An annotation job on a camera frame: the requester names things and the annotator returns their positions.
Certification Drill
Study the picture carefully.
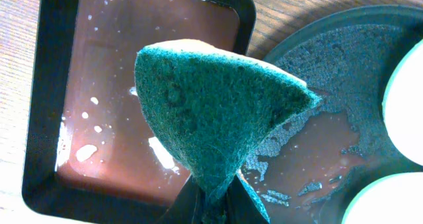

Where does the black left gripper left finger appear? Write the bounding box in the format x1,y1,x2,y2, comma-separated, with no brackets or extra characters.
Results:
155,175,205,224

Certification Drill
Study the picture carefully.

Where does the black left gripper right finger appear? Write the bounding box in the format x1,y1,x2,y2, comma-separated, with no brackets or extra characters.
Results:
225,176,268,224

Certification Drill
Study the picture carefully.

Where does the black rectangular tray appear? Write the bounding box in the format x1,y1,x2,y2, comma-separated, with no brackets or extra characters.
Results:
22,0,256,223

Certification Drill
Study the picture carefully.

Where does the light blue plate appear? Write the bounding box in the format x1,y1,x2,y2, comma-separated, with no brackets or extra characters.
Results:
342,172,422,224
382,42,422,165

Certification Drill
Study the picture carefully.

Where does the black round tray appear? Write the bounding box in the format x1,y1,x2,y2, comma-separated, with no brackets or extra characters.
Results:
242,5,422,223

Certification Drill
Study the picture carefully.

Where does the green orange sponge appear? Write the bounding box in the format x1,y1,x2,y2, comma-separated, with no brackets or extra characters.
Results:
134,39,320,223

